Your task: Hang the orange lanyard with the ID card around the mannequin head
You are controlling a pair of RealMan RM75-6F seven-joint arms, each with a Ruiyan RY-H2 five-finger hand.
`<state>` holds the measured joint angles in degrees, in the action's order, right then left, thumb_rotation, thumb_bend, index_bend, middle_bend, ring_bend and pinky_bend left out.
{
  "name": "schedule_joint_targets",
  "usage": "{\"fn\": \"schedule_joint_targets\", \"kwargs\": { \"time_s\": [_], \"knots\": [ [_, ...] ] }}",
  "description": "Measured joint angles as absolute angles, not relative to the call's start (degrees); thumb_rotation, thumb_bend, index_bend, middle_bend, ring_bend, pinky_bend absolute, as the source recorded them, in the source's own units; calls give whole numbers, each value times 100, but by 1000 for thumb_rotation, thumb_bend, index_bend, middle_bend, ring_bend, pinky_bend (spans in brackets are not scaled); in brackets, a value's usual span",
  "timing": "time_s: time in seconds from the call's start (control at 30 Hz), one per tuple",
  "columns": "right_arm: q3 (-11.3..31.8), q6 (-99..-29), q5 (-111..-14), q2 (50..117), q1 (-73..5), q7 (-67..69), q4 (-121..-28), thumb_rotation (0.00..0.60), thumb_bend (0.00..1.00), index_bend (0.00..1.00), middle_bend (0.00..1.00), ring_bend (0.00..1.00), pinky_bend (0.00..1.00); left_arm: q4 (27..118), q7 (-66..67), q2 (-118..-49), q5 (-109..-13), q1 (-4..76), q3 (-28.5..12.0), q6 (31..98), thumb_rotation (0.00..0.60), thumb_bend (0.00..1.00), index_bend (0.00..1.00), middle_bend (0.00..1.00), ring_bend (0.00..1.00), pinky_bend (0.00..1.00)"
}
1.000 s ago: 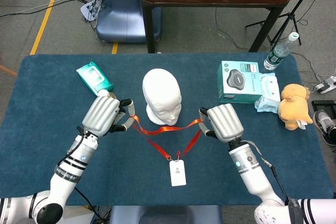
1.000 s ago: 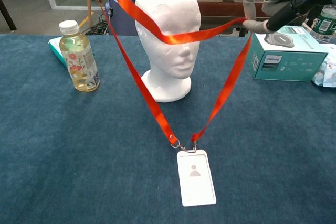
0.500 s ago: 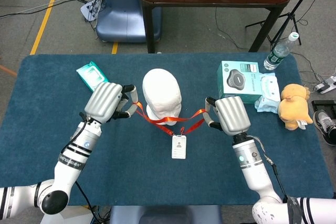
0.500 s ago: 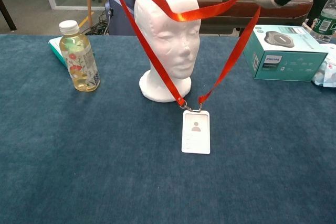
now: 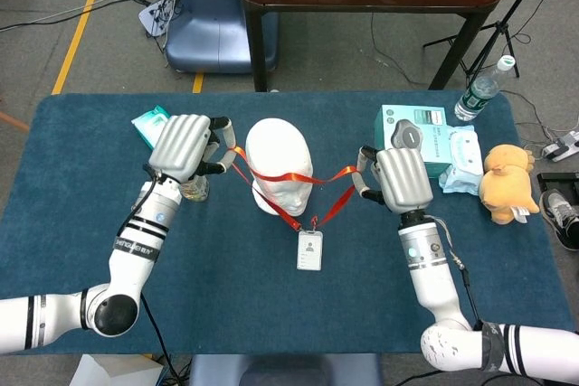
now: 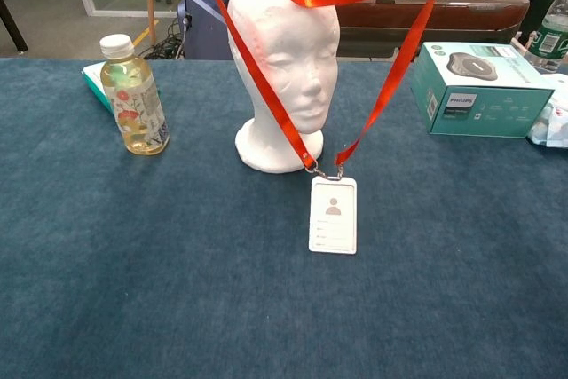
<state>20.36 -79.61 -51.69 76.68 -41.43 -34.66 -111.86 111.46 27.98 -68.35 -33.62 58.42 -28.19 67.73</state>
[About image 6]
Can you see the clear water bottle green label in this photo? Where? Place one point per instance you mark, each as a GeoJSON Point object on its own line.
{"type": "Point", "coordinates": [552, 37]}

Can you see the white foam mannequin head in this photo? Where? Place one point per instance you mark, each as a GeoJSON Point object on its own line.
{"type": "Point", "coordinates": [293, 64]}

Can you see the dark table leg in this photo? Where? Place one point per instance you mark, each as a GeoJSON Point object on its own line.
{"type": "Point", "coordinates": [11, 24]}

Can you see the brown mahjong table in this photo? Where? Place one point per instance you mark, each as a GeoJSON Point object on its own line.
{"type": "Point", "coordinates": [466, 19]}

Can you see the teal Philips speaker box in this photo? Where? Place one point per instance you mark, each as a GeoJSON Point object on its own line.
{"type": "Point", "coordinates": [479, 104]}

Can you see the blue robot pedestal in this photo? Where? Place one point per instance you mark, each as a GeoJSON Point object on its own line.
{"type": "Point", "coordinates": [199, 28]}

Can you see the green wet wipes pack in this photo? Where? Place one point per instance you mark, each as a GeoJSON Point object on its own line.
{"type": "Point", "coordinates": [95, 81]}

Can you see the light blue wet wipes pack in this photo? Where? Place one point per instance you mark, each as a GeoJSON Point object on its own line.
{"type": "Point", "coordinates": [554, 126]}

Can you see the tea bottle with floral label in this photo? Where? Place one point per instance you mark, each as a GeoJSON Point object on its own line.
{"type": "Point", "coordinates": [133, 104]}

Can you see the blue felt table cover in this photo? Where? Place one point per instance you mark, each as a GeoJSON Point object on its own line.
{"type": "Point", "coordinates": [89, 241]}

